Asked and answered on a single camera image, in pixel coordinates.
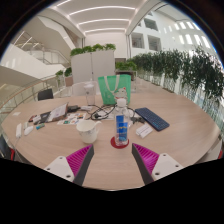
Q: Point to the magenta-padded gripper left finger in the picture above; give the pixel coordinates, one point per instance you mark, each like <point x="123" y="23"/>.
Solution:
<point x="78" y="160"/>

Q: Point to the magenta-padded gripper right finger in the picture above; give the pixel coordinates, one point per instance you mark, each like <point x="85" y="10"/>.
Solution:
<point x="148" y="159"/>

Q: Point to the clear blue-labelled water bottle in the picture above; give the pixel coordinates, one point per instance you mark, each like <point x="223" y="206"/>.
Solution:
<point x="121" y="128"/>

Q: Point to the small white card box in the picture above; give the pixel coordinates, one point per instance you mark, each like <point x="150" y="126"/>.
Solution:
<point x="144" y="130"/>

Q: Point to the white ceramic mug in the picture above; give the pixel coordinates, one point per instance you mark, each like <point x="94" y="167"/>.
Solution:
<point x="87" y="131"/>

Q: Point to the flat round red coaster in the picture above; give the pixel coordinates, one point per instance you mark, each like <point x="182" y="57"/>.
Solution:
<point x="112" y="143"/>

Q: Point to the dark blue keyboard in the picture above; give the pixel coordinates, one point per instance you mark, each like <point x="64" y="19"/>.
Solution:
<point x="152" y="118"/>

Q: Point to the colourful sticker sheet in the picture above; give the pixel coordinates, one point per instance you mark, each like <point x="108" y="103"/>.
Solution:
<point x="71" y="119"/>

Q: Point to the black pouch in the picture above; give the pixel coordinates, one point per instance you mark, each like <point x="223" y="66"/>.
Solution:
<point x="73" y="108"/>

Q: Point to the clear plastic tumbler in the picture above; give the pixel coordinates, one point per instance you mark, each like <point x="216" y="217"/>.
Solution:
<point x="89" y="95"/>

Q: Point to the white remote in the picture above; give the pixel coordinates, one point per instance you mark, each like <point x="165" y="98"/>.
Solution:
<point x="19" y="130"/>

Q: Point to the red and black chair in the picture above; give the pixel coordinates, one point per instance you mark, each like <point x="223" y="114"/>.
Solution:
<point x="6" y="150"/>

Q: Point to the black office chair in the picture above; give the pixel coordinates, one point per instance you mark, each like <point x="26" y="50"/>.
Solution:
<point x="45" y="94"/>

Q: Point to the green tote bag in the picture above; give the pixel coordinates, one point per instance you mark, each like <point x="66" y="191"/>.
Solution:
<point x="111" y="88"/>

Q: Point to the shelf unit with plants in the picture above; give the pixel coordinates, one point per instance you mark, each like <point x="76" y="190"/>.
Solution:
<point x="126" y="68"/>

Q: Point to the white cabinet with plants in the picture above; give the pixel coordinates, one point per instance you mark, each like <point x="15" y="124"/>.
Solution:
<point x="91" y="65"/>

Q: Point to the row of green trees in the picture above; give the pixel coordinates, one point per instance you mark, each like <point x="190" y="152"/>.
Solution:
<point x="193" y="73"/>

